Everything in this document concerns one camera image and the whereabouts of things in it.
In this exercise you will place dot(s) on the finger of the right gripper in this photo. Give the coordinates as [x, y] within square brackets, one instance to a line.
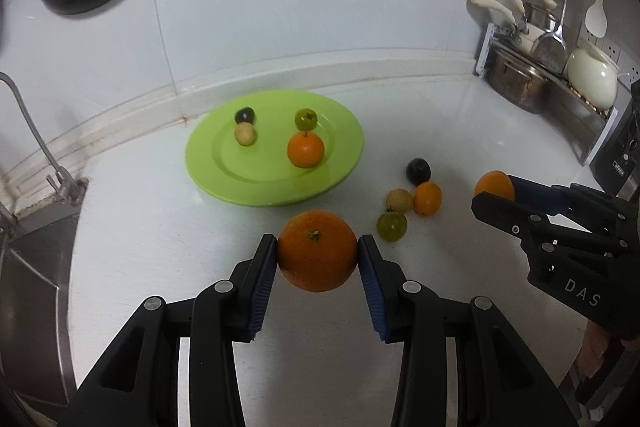
[505, 216]
[545, 196]

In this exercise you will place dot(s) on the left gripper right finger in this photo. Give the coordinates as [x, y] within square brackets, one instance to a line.
[499, 380]

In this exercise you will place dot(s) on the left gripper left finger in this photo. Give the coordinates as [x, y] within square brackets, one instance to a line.
[135, 380]

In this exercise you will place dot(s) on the small orange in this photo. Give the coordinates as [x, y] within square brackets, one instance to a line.
[427, 199]
[497, 183]

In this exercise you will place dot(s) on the dark plum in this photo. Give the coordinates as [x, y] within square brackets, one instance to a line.
[245, 115]
[418, 171]

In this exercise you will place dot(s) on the large orange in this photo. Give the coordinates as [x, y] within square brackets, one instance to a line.
[317, 251]

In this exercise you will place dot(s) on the orange with stem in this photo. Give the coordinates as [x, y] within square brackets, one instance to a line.
[305, 149]

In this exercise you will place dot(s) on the steel kitchen sink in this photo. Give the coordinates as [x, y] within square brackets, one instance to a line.
[35, 291]

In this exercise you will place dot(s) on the white dish rack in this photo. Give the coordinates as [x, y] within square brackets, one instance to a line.
[587, 128]

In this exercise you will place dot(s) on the steel cooking pot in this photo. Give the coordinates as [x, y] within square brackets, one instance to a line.
[517, 82]

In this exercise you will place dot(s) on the steel spatula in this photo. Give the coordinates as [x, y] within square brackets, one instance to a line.
[550, 49]

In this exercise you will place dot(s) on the white rice paddle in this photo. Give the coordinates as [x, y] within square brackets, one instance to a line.
[595, 19]

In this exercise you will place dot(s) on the slim gooseneck faucet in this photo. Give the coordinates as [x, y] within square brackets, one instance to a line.
[65, 186]

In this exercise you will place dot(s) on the green plate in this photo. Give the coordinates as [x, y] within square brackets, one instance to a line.
[261, 175]

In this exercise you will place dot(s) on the cream handled pan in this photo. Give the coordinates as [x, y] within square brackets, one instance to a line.
[519, 28]

